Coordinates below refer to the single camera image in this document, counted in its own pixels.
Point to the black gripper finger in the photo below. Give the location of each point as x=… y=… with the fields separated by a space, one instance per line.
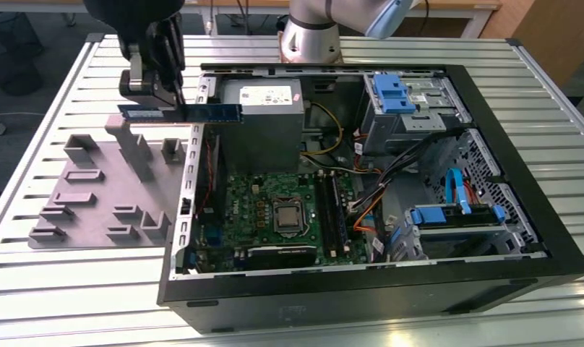
x=149 y=88

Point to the blue RAM stick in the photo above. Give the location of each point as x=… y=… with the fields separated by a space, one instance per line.
x=214 y=112

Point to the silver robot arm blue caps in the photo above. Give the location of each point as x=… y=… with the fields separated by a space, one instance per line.
x=306 y=39

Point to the black RAM slot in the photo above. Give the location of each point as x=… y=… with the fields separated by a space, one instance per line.
x=325 y=213

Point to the grey power supply unit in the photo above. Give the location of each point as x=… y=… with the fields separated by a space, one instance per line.
x=257 y=144

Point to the grey parts rack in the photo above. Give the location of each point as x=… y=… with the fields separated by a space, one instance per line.
x=113 y=188

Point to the black bin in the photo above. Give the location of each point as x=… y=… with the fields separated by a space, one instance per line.
x=6 y=54

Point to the green motherboard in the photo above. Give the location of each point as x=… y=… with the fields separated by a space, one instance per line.
x=244 y=224

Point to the silver CPU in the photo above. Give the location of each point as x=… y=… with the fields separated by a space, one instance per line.
x=288 y=216

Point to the blue drive latch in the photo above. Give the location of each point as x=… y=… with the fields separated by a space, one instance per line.
x=385 y=86

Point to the black graphics card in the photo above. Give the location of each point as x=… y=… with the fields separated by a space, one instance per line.
x=280 y=256

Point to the metal drive cage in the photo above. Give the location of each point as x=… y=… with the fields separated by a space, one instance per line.
x=417 y=124

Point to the hard disk in blue carrier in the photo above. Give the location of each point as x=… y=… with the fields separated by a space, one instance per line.
x=429 y=215

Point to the black open PC case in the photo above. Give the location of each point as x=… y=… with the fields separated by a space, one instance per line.
x=369 y=300

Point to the metal disk bay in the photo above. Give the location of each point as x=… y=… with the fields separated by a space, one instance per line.
x=465 y=231

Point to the wooden cabinet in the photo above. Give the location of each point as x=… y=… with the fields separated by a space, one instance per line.
x=552 y=32

